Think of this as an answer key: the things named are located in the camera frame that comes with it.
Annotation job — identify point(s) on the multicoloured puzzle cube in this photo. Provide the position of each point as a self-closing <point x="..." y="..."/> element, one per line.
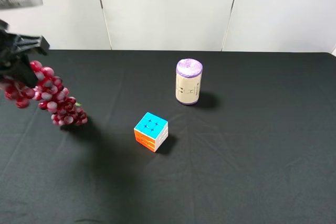
<point x="151" y="131"/>

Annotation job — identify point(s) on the purple bag roll paper label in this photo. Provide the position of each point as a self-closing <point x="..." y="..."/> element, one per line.
<point x="188" y="81"/>

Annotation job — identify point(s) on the black tablecloth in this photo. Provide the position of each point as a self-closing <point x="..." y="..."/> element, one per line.
<point x="257" y="147"/>

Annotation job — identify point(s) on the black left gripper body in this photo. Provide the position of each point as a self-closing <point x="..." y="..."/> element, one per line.
<point x="6" y="48"/>

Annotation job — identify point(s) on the red artificial grape bunch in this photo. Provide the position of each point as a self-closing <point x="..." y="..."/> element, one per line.
<point x="50" y="93"/>

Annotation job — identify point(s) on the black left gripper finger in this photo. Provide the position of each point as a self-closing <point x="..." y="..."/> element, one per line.
<point x="30" y="44"/>
<point x="18" y="68"/>

